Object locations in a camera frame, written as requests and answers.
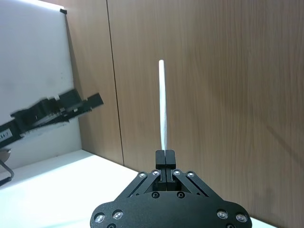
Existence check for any thin white stick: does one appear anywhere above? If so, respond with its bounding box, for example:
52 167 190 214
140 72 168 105
158 59 169 151

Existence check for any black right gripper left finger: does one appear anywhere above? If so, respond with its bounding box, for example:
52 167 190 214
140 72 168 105
123 150 166 198

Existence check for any white board panel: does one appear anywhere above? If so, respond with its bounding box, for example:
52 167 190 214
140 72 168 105
0 0 83 169

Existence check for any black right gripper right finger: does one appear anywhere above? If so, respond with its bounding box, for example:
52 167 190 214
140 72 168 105
165 149 210 197

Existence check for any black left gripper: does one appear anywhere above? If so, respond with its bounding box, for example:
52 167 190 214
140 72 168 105
0 88 105 148

